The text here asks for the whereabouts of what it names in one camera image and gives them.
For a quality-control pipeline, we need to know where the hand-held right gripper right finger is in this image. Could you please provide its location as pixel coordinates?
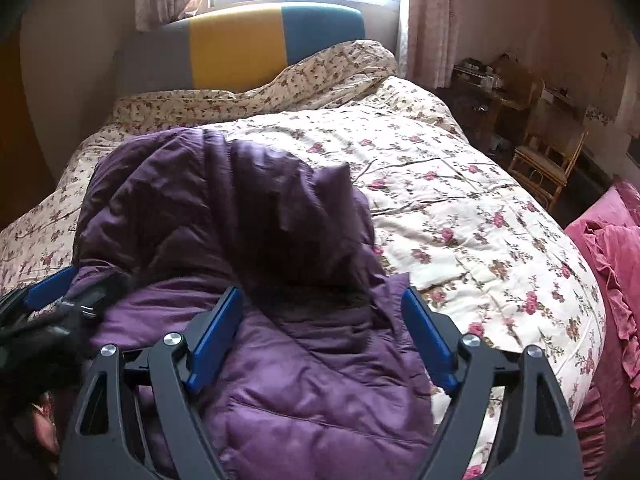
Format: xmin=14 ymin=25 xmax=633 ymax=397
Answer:
xmin=401 ymin=287 xmax=584 ymax=480

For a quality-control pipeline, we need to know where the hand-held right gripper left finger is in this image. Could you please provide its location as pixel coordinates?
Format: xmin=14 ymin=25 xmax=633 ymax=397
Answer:
xmin=59 ymin=286 xmax=245 ymax=480

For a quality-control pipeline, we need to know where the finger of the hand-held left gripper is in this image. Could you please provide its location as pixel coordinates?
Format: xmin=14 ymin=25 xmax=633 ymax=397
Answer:
xmin=57 ymin=275 xmax=131 ymax=333
xmin=22 ymin=265 xmax=81 ymax=312

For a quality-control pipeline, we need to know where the purple quilted down jacket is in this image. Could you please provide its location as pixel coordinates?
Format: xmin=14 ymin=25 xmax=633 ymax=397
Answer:
xmin=72 ymin=127 xmax=437 ymax=480

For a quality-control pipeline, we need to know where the large pink flower quilt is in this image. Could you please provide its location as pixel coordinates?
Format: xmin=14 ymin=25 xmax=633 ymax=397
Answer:
xmin=220 ymin=76 xmax=609 ymax=480

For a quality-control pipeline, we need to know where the brown wooden wardrobe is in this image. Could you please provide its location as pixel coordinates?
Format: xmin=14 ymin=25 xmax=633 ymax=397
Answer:
xmin=0 ymin=74 xmax=57 ymax=232

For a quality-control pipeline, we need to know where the pink ruffled cloth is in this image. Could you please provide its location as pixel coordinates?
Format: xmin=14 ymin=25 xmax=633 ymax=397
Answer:
xmin=565 ymin=180 xmax=640 ymax=480

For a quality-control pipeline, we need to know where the rattan chair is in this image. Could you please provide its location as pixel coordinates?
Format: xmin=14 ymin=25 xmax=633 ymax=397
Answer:
xmin=507 ymin=129 xmax=589 ymax=212

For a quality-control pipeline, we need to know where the cluttered wooden desk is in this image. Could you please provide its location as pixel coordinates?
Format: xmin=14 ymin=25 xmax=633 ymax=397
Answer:
xmin=450 ymin=56 xmax=546 ymax=157

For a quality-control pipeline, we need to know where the small floral print bedsheet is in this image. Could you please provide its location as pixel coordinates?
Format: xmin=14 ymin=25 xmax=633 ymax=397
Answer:
xmin=0 ymin=39 xmax=401 ymax=306

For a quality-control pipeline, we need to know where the grey yellow blue headboard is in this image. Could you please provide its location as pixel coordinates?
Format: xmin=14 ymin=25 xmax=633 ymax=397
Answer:
xmin=117 ymin=2 xmax=366 ymax=96

